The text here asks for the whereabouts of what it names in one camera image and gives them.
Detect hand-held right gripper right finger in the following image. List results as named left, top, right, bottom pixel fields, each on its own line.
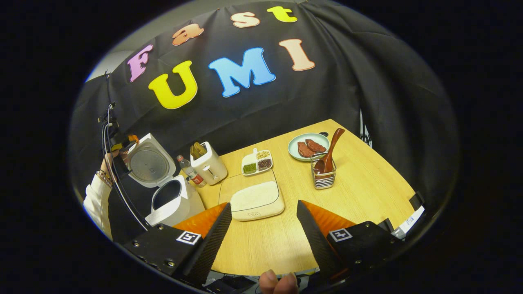
left=296, top=200, right=405, bottom=284

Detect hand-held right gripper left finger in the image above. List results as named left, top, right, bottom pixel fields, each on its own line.
left=123, top=202, right=232, bottom=286

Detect white rice cooker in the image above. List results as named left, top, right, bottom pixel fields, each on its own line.
left=123, top=133, right=206, bottom=227

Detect metal wire chopstick holder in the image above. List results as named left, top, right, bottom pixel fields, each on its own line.
left=311, top=154, right=337, bottom=190

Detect brown wooden spoon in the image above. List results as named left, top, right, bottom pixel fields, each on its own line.
left=313, top=128, right=346, bottom=174

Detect beige clear-lidded rice box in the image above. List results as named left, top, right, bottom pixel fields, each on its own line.
left=218, top=168, right=285, bottom=222

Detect clear red-labelled water bottle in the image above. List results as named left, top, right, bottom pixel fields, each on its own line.
left=177, top=155, right=207, bottom=188

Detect white toaster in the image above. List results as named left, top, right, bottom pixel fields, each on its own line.
left=190, top=141, right=228, bottom=186

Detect red meat piece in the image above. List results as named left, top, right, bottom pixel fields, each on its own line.
left=305, top=139, right=327, bottom=154
left=297, top=141, right=316, bottom=158

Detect white labelled packet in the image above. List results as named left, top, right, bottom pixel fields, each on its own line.
left=392, top=205, right=425, bottom=239

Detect white divided dish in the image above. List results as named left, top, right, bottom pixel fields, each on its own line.
left=241, top=148, right=273, bottom=176

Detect pale green plate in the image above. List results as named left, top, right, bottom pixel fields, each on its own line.
left=288, top=133, right=330, bottom=162

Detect black backdrop cloth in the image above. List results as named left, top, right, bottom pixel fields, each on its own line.
left=69, top=0, right=460, bottom=241

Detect beaded bracelet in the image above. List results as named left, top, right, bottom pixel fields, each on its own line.
left=95, top=169, right=114, bottom=189

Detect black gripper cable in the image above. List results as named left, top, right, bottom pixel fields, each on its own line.
left=101, top=104, right=150, bottom=231

